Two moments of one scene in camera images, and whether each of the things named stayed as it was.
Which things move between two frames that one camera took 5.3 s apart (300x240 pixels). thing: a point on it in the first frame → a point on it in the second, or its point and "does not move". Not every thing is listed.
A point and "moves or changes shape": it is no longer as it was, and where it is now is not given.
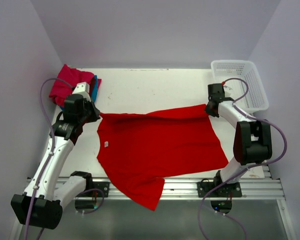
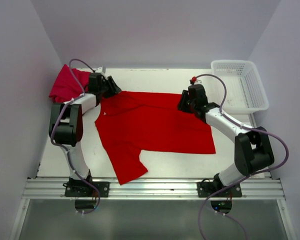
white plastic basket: (255, 99) does not move
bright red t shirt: (138, 152) moves or changes shape
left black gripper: (93, 112) → (109, 86)
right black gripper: (210, 108) → (187, 103)
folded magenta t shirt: (68, 79) does not move
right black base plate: (229, 190) does not move
